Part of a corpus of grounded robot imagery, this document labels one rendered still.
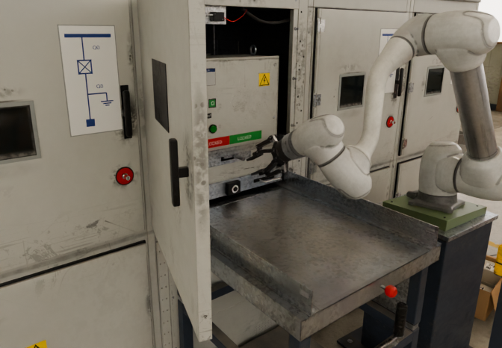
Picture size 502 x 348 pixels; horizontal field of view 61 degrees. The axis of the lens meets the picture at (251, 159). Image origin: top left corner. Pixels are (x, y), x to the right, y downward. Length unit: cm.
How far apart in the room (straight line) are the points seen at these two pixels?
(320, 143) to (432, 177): 78
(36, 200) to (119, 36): 52
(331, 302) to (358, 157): 43
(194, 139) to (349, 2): 131
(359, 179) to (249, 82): 61
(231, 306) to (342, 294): 83
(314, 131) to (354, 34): 83
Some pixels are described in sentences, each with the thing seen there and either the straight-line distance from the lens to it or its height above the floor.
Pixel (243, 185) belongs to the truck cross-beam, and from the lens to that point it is 174.
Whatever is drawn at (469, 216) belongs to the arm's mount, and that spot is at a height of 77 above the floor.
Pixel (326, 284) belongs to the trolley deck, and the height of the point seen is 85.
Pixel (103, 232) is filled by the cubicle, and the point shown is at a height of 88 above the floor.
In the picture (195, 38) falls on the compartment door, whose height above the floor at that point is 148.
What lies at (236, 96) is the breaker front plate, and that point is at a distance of 164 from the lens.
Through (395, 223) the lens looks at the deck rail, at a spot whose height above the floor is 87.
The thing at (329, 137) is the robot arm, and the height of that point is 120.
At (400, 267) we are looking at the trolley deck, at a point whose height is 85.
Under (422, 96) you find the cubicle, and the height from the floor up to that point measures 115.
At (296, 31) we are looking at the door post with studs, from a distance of 176.
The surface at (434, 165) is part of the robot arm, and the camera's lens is 190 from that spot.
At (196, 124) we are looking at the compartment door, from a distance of 80.
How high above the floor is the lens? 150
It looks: 17 degrees down
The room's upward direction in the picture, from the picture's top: straight up
